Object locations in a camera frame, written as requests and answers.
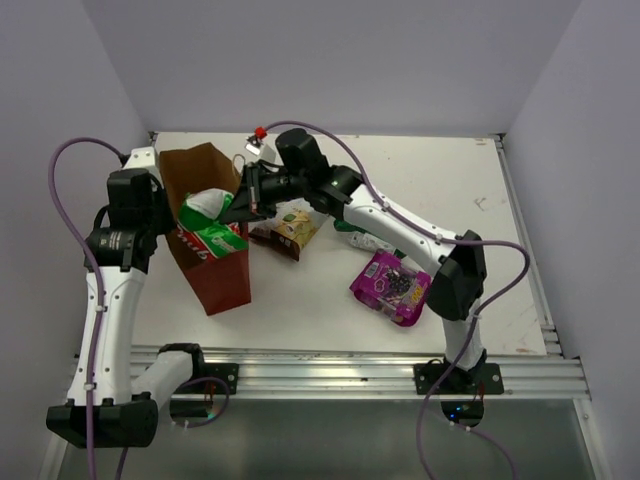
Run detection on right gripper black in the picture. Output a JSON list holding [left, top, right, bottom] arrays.
[[221, 161, 309, 225]]

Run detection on green white chips bag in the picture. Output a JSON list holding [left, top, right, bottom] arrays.
[[176, 188, 248, 262]]

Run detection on red brown paper bag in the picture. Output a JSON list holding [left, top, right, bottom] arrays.
[[159, 143, 251, 315]]

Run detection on dark green snack bag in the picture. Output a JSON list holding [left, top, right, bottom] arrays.
[[333, 219, 406, 259]]

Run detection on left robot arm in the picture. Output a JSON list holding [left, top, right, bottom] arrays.
[[46, 168, 208, 448]]

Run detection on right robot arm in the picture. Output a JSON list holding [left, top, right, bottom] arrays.
[[221, 128, 487, 393]]

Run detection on brown yellow chips bag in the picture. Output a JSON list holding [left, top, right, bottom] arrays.
[[249, 199, 327, 261]]

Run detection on purple candy bag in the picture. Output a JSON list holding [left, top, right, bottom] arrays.
[[349, 250, 431, 328]]

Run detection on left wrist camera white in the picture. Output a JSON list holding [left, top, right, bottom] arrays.
[[122, 146, 158, 174]]

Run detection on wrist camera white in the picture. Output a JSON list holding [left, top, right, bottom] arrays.
[[122, 146, 158, 174], [245, 127, 276, 163]]

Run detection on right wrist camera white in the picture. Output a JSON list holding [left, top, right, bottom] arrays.
[[245, 127, 276, 163]]

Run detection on aluminium rail frame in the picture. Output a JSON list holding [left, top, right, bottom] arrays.
[[72, 132, 594, 401]]

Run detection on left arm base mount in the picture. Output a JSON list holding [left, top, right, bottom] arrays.
[[190, 363, 240, 399]]

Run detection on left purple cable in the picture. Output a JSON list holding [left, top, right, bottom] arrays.
[[48, 137, 134, 480]]

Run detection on purple cable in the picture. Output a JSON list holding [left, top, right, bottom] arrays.
[[48, 137, 134, 480], [264, 119, 531, 480]]

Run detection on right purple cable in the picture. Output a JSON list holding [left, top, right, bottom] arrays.
[[264, 119, 531, 480]]

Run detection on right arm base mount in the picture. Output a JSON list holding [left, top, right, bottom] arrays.
[[413, 360, 505, 395]]

